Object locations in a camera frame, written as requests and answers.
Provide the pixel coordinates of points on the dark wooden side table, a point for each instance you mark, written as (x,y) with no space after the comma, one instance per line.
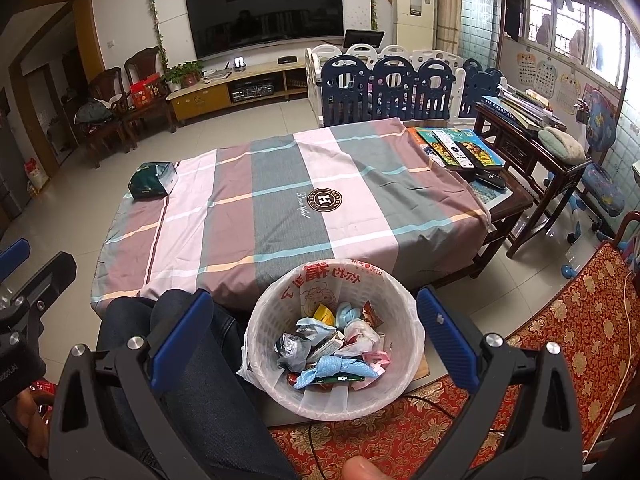
(525,160)

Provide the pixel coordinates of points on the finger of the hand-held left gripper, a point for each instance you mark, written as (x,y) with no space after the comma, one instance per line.
(14,257)
(52,280)

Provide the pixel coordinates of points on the black set-top box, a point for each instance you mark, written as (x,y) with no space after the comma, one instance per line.
(287,59)

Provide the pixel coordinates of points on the window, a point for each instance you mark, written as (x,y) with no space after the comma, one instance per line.
(580,30)

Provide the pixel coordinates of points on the dark hanging garment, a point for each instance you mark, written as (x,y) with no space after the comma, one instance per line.
(513,5)

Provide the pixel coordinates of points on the person's right leg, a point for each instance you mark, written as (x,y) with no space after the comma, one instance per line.
(215,410)

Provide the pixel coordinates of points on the wooden television cabinet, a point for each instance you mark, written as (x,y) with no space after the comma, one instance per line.
(200,100)

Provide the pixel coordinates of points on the black remote control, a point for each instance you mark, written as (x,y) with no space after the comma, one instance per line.
(491,179)

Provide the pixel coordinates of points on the person's left leg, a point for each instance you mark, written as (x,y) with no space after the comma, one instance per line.
(120,325)

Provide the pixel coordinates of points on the red printed carton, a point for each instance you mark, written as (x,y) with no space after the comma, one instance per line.
(42,388)

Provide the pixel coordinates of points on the grey-green cushion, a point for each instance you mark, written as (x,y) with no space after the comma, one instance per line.
(562,145)

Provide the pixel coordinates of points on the audio receiver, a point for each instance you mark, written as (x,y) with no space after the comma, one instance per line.
(252,92)

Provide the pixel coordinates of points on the white remote control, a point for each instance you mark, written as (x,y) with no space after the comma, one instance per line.
(452,149)

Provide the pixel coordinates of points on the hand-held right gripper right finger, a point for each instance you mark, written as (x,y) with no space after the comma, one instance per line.
(445,340)

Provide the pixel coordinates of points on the plaid tablecloth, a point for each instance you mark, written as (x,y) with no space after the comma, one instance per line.
(280,220)

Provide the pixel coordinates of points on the white plastic bag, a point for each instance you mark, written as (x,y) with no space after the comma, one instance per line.
(361,334)

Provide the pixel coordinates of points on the white lined trash bin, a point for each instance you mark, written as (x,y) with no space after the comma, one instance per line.
(400,310)

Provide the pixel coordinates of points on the blue face mask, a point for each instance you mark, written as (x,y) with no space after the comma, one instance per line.
(347,314)

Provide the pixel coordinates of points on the grey refrigerator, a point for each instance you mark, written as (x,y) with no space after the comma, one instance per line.
(12,160)

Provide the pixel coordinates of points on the carved wooden armchair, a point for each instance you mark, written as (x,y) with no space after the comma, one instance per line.
(102,135)
(150,120)

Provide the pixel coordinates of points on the red gold patterned sofa cover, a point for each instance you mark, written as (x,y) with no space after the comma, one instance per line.
(550,320)

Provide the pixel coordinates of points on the small yellow box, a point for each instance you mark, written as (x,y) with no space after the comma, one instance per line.
(325,315)

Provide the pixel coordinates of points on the dark green crumpled bag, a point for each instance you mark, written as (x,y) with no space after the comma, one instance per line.
(150,182)

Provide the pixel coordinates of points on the white and navy playpen fence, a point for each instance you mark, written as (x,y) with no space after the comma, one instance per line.
(390,85)

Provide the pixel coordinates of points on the stack of books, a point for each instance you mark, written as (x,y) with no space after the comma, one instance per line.
(530,110)

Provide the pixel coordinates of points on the black monitor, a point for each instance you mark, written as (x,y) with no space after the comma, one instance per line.
(364,40)

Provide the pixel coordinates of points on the pink wrapper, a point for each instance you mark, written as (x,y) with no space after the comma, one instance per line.
(376,360)

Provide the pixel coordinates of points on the person's right hand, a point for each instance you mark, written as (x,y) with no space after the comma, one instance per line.
(367,470)

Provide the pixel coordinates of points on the person's left hand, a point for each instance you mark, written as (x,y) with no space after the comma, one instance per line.
(32,420)

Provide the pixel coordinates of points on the beige curtain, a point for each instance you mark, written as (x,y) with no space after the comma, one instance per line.
(447,5)

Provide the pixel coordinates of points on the spread of picture books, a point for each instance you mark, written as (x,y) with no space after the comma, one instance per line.
(482,152)

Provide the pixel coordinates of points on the flat-screen television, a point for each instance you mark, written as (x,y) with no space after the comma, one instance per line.
(265,10)

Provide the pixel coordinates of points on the white red sack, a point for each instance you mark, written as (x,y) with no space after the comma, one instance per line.
(37,175)

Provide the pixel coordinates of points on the potted green plant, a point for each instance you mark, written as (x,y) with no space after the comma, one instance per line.
(185,74)

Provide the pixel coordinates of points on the person's leg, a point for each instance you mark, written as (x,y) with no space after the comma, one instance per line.
(120,325)
(215,410)

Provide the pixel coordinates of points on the white wall chart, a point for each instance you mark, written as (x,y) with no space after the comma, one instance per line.
(545,79)
(569,94)
(525,67)

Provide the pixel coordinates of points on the small white gadget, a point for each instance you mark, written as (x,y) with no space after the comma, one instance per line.
(240,63)

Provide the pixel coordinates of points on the red gift box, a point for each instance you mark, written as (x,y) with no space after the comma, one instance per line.
(146,91)

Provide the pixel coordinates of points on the white plastic wastebasket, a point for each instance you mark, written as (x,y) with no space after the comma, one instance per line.
(270,320)

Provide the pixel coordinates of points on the floor-standing air conditioner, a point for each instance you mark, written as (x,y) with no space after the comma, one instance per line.
(415,5)

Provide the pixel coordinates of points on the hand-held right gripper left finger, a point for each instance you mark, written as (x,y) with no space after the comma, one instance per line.
(182,340)

